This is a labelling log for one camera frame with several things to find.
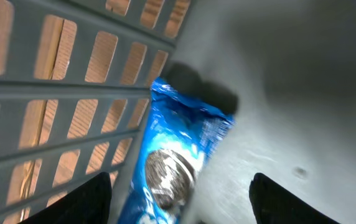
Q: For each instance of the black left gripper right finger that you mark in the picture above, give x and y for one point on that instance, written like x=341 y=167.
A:
x=273 y=204

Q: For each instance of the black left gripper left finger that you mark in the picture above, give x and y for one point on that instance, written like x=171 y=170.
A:
x=88 y=204

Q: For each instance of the blue Oreo cookie pack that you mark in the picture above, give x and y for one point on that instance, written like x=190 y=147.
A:
x=180 y=137

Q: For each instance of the grey plastic mesh basket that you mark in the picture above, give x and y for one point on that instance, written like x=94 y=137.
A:
x=287 y=69

